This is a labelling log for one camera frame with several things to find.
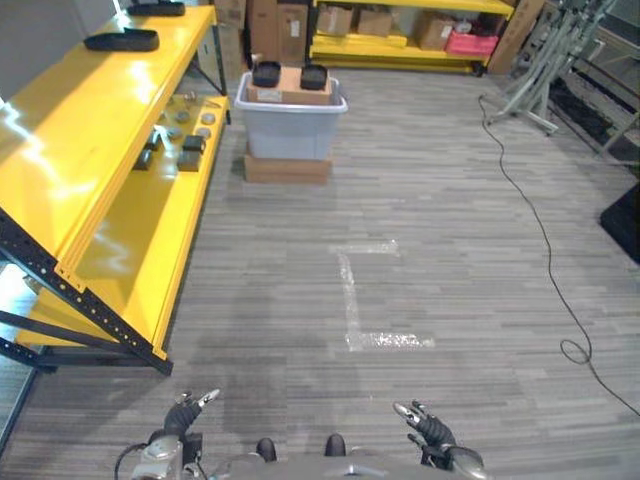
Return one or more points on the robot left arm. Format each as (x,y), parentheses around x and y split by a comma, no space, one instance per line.
(159,456)

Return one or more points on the small grey round disc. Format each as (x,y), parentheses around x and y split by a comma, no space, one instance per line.
(208,118)
(182,117)
(175,133)
(203,133)

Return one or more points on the grey plastic box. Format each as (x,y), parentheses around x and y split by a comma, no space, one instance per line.
(290,127)

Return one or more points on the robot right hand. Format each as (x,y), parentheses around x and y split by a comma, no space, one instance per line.
(434,428)

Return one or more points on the grey metal stand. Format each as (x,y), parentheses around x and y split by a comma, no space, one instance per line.
(545,60)

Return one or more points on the long yellow storage shelf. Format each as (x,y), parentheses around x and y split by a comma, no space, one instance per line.
(400,47)

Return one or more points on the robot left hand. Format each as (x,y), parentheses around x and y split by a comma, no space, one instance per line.
(183,416)

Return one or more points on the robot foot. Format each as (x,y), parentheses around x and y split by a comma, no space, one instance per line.
(267,449)
(335,445)

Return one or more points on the black floor mat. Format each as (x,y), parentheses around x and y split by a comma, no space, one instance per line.
(625,225)

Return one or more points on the yellow shelf with black frame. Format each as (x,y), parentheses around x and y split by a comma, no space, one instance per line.
(100,150)

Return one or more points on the robot silver torso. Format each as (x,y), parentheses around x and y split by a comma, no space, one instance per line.
(305,469)

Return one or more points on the cardboard box with white label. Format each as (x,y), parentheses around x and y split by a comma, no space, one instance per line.
(290,90)

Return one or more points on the long leaning cardboard box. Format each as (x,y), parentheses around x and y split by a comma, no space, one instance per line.
(515,35)

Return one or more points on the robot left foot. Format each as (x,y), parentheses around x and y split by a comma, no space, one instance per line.
(267,449)

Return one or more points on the small black block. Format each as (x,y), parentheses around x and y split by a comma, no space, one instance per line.
(188,162)
(143,160)
(152,143)
(193,144)

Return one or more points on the flat cardboard box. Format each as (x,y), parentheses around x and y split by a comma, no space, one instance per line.
(287,170)

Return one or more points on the small brown cardboard box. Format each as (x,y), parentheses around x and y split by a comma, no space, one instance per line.
(335,20)
(374,23)

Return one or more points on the pink box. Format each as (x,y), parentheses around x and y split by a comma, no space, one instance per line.
(471,44)

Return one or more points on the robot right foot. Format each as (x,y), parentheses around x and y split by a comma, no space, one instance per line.
(335,445)

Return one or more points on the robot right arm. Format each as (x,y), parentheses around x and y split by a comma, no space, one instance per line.
(463,461)

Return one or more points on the tall brown cardboard box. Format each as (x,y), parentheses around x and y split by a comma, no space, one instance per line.
(230,35)
(278,30)

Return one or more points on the black grated platform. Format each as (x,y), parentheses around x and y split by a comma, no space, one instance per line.
(590,110)

